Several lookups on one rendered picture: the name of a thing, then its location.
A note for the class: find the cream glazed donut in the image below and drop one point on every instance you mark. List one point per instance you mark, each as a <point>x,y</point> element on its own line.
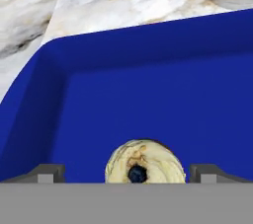
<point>154,162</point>

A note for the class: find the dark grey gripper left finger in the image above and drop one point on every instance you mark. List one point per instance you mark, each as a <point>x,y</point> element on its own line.
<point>49,172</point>

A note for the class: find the blue tray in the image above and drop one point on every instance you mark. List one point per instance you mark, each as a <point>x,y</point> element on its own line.
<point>158,96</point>

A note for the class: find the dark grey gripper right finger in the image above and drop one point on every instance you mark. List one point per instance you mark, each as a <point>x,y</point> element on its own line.
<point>204,172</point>

